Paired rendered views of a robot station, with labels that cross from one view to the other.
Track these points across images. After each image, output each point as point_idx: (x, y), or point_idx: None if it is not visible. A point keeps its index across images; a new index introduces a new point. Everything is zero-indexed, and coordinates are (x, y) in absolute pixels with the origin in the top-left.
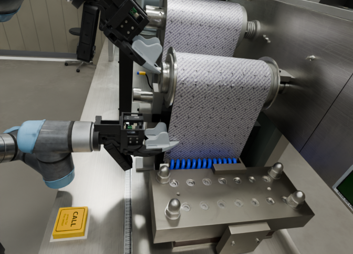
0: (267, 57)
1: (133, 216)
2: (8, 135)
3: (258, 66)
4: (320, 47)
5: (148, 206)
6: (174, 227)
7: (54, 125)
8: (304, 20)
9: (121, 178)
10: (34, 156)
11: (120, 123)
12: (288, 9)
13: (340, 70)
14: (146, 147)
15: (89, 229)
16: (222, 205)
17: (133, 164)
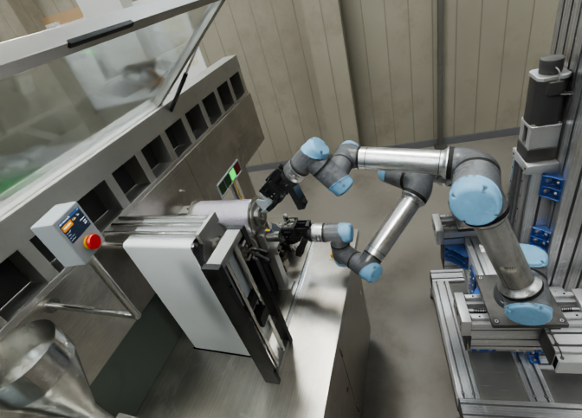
0: (190, 205)
1: (306, 253)
2: (367, 250)
3: (206, 201)
4: (177, 184)
5: (295, 257)
6: (289, 216)
7: (332, 224)
8: (161, 189)
9: (307, 276)
10: (352, 247)
11: (296, 221)
12: (147, 199)
13: (190, 178)
14: None
15: (331, 249)
16: None
17: (294, 286)
